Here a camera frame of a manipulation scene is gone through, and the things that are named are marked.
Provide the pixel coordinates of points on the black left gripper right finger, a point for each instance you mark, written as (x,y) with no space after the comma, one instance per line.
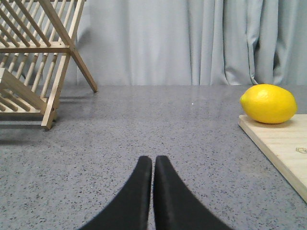
(175,207)

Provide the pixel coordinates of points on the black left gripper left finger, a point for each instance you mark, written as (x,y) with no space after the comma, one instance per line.
(129,209)

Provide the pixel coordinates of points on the light wooden cutting board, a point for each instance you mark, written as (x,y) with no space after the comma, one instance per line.
(285,145)

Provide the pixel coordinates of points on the yellow lemon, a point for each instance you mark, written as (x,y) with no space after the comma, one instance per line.
(269,104)

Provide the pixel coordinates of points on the grey pleated curtain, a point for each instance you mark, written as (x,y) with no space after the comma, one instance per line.
(195,42)

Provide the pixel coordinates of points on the wooden dish drying rack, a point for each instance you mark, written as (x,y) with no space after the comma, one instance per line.
(37,41)

